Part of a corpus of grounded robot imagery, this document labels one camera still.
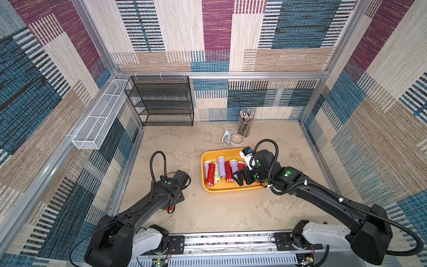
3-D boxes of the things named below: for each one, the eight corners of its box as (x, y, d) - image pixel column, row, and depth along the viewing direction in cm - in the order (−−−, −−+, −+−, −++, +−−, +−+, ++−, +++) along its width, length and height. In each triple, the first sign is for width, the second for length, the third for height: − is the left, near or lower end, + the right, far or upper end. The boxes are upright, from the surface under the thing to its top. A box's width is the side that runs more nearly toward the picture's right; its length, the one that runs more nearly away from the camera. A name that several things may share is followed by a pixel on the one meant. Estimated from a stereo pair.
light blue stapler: (221, 142, 112) (221, 139, 110) (225, 131, 118) (225, 129, 116) (229, 143, 111) (229, 141, 109) (232, 133, 117) (232, 130, 115)
